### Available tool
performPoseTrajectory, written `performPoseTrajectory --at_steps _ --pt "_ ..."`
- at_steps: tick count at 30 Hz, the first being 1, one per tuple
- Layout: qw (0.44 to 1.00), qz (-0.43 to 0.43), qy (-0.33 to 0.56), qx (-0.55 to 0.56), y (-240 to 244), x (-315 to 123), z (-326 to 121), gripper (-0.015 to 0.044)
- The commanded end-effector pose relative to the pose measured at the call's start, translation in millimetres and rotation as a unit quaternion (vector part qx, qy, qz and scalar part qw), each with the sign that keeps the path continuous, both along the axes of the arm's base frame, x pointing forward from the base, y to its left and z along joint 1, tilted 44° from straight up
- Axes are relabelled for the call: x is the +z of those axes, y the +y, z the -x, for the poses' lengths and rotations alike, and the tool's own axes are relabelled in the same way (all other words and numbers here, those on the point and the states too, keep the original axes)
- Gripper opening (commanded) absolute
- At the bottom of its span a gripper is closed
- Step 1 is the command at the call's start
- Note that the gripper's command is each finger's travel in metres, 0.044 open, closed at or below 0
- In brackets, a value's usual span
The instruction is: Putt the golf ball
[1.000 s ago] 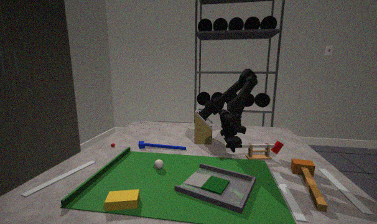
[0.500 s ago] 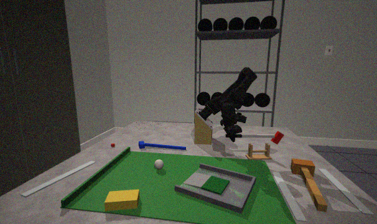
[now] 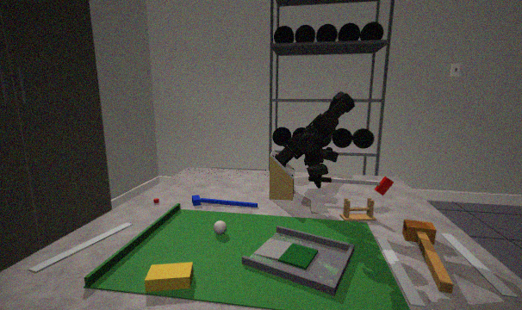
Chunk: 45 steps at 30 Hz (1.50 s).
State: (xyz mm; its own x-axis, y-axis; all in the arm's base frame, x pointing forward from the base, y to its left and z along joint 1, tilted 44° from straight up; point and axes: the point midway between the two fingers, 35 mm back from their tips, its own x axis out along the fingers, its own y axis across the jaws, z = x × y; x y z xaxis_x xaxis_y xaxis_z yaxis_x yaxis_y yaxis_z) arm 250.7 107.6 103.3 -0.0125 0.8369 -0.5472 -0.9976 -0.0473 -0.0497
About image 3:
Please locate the light grey flat bar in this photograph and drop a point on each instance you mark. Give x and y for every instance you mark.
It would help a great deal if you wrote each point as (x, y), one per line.
(407, 287)
(73, 250)
(499, 286)

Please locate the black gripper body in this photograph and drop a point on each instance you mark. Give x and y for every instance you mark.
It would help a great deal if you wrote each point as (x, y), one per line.
(312, 159)

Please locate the blue putter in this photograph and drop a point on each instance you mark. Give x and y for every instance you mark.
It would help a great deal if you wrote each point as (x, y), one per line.
(197, 201)

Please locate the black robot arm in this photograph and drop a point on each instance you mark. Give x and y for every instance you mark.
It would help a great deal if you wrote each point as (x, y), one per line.
(323, 125)

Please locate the white golf ball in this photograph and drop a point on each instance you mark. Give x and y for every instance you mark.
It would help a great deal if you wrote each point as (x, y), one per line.
(220, 227)

